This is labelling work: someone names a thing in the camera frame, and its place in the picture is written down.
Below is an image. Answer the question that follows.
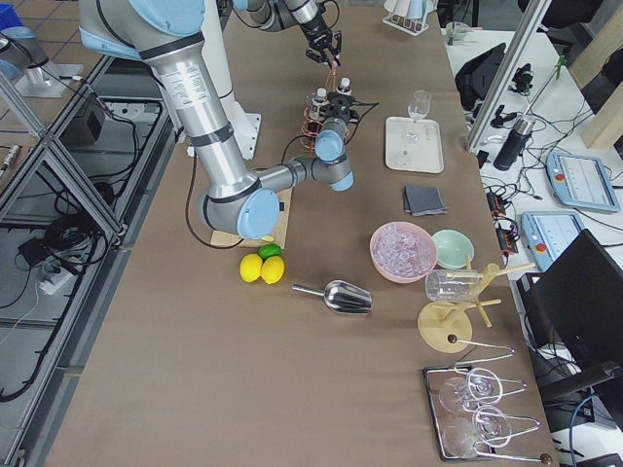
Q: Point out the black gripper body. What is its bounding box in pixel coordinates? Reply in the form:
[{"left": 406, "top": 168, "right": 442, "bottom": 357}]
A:
[
  {"left": 305, "top": 28, "right": 342, "bottom": 61},
  {"left": 320, "top": 91, "right": 360, "bottom": 125}
]

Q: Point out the copper wire bottle basket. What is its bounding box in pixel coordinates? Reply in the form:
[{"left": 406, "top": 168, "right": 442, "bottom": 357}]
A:
[{"left": 300, "top": 61, "right": 339, "bottom": 153}]

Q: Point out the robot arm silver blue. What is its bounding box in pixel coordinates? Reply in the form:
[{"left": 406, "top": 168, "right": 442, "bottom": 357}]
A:
[
  {"left": 79, "top": 1, "right": 356, "bottom": 239},
  {"left": 232, "top": 0, "right": 342, "bottom": 68}
]

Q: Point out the tea bottle middle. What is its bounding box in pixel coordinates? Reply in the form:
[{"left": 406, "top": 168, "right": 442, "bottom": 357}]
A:
[{"left": 337, "top": 77, "right": 351, "bottom": 95}]

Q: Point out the white cup rack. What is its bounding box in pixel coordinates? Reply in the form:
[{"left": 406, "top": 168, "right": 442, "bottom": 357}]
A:
[{"left": 383, "top": 0, "right": 430, "bottom": 36}]

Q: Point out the clear wine glass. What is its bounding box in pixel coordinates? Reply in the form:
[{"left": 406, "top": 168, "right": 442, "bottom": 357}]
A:
[{"left": 406, "top": 90, "right": 432, "bottom": 142}]

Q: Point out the cream rectangular tray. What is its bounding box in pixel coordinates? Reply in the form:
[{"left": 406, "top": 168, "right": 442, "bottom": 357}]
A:
[{"left": 385, "top": 117, "right": 444, "bottom": 174}]

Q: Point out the dark grey folded cloth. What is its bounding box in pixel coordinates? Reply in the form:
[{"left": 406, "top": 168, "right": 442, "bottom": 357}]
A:
[{"left": 403, "top": 185, "right": 447, "bottom": 217}]

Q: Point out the black equipment case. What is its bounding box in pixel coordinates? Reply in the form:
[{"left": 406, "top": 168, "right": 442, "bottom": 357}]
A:
[{"left": 455, "top": 43, "right": 506, "bottom": 111}]

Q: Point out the wooden cutting board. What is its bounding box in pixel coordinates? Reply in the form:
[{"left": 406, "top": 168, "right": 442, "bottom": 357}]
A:
[{"left": 209, "top": 189, "right": 292, "bottom": 248}]

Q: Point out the pink bowl with ice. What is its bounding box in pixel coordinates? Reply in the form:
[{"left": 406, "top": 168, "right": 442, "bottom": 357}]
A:
[{"left": 369, "top": 222, "right": 437, "bottom": 284}]

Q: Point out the green lime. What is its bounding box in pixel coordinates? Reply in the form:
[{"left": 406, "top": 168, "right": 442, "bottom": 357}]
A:
[{"left": 257, "top": 243, "right": 281, "bottom": 261}]

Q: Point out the yellow lemon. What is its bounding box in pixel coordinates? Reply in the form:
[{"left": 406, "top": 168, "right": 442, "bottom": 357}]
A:
[
  {"left": 261, "top": 256, "right": 285, "bottom": 285},
  {"left": 238, "top": 253, "right": 263, "bottom": 283}
]

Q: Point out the black thermos bottle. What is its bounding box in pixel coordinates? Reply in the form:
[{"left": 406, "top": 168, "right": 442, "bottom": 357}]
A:
[{"left": 494, "top": 116, "right": 534, "bottom": 171}]

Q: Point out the green small bowl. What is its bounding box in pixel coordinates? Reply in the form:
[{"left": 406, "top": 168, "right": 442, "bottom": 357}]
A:
[{"left": 432, "top": 230, "right": 475, "bottom": 269}]

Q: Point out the metal ice scoop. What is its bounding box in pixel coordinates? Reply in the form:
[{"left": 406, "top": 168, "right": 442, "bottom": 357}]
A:
[{"left": 291, "top": 280, "right": 373, "bottom": 316}]

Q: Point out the clear glass jar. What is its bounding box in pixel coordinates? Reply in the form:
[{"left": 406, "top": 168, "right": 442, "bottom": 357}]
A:
[{"left": 424, "top": 269, "right": 482, "bottom": 303}]

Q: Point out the wooden mug tree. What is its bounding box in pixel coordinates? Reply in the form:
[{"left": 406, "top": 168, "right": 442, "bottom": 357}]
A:
[{"left": 417, "top": 263, "right": 535, "bottom": 353}]

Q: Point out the black monitor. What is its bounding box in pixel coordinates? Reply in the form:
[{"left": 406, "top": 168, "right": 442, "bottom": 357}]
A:
[{"left": 527, "top": 230, "right": 622, "bottom": 378}]

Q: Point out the mirror tray with glasses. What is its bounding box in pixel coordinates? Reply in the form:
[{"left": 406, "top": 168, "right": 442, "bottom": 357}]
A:
[{"left": 421, "top": 340, "right": 556, "bottom": 463}]

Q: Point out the aluminium frame post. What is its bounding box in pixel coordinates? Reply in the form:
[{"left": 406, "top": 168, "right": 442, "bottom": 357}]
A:
[{"left": 464, "top": 0, "right": 551, "bottom": 153}]

